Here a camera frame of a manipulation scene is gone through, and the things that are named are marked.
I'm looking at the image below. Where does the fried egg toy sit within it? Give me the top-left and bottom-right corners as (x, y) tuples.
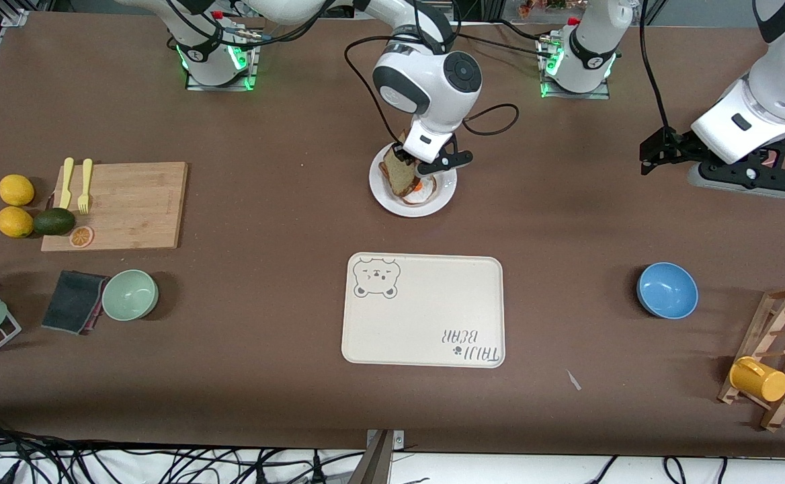
(406, 176), (437, 205)

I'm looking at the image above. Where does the white round plate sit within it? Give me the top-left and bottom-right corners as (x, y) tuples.
(368, 141), (458, 218)

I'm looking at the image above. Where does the blue bowl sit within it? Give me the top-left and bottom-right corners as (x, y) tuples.
(636, 261), (699, 320)

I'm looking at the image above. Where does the cream bear print tray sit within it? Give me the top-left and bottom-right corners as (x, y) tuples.
(341, 253), (506, 369)

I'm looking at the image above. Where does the yellow mug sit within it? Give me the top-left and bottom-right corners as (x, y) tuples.
(729, 356), (785, 403)

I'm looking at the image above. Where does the wooden cutting board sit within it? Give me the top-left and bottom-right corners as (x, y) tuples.
(40, 161), (189, 253)

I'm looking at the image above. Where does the pale green bowl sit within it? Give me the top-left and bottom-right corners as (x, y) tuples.
(101, 269), (160, 322)

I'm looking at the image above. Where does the yellow plastic fork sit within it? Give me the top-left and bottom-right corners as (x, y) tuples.
(77, 158), (94, 215)

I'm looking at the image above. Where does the yellow plastic knife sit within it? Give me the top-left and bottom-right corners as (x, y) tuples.
(58, 157), (75, 210)

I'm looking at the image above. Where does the dark green avocado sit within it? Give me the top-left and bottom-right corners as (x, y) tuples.
(32, 207), (77, 237)

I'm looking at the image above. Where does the dark grey sponge cloth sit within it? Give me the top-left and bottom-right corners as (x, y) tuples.
(41, 270), (110, 335)

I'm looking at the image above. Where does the yellow lemon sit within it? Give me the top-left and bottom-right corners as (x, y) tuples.
(0, 206), (34, 239)
(0, 174), (36, 206)

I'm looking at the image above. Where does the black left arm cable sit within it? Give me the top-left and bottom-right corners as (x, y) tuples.
(638, 0), (677, 135)

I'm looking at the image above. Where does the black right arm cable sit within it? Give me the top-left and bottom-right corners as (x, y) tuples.
(344, 37), (521, 145)

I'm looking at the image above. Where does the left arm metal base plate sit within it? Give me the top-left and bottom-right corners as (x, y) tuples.
(537, 35), (612, 100)

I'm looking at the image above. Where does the black cable to arm base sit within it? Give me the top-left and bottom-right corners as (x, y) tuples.
(456, 26), (549, 58)

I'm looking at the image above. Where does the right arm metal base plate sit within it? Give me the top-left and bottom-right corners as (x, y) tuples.
(185, 27), (263, 92)

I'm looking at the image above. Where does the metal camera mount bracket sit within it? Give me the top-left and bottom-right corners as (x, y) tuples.
(364, 429), (405, 484)

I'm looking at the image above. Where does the black cable tangle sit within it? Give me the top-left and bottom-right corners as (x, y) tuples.
(0, 417), (433, 484)

